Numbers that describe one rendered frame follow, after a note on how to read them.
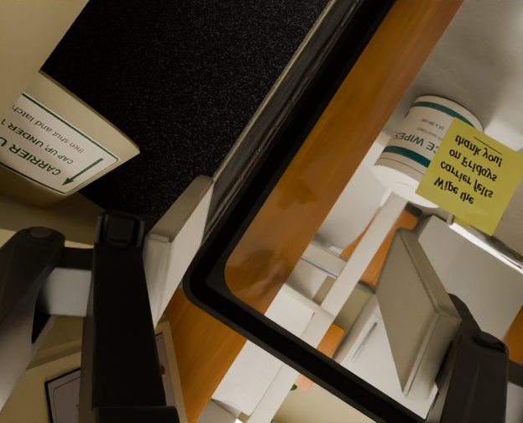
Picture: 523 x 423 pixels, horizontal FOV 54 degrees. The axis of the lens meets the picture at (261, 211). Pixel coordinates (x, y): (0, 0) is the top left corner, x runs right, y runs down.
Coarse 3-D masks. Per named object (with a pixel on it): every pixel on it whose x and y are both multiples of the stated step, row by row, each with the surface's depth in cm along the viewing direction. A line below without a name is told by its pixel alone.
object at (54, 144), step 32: (32, 96) 20; (64, 96) 21; (0, 128) 21; (32, 128) 21; (64, 128) 22; (96, 128) 23; (0, 160) 22; (32, 160) 22; (64, 160) 23; (96, 160) 25; (0, 192) 23; (32, 192) 24; (64, 192) 26
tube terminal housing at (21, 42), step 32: (0, 0) 12; (32, 0) 13; (64, 0) 14; (0, 32) 12; (32, 32) 13; (64, 32) 14; (0, 64) 13; (32, 64) 14; (0, 96) 13; (0, 224) 17; (32, 224) 21; (64, 224) 26; (96, 224) 34
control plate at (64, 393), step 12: (156, 336) 37; (72, 372) 22; (168, 372) 38; (48, 384) 20; (60, 384) 21; (72, 384) 22; (168, 384) 37; (48, 396) 20; (60, 396) 21; (72, 396) 22; (168, 396) 36; (60, 408) 20; (72, 408) 21; (60, 420) 20; (72, 420) 21
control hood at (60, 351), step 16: (64, 320) 26; (80, 320) 27; (160, 320) 40; (48, 336) 22; (64, 336) 24; (80, 336) 25; (48, 352) 21; (64, 352) 22; (80, 352) 24; (32, 368) 19; (48, 368) 20; (64, 368) 22; (176, 368) 41; (16, 384) 18; (32, 384) 19; (176, 384) 40; (16, 400) 18; (32, 400) 19; (176, 400) 39; (0, 416) 17; (16, 416) 17; (32, 416) 18; (48, 416) 20
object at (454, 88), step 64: (448, 0) 44; (512, 0) 44; (384, 64) 43; (448, 64) 44; (512, 64) 44; (320, 128) 43; (384, 128) 43; (448, 128) 43; (512, 128) 44; (320, 192) 42; (384, 192) 43; (448, 192) 43; (512, 192) 43; (256, 256) 42; (320, 256) 42; (384, 256) 42; (448, 256) 43; (512, 256) 43; (320, 320) 42; (512, 320) 43; (384, 384) 42
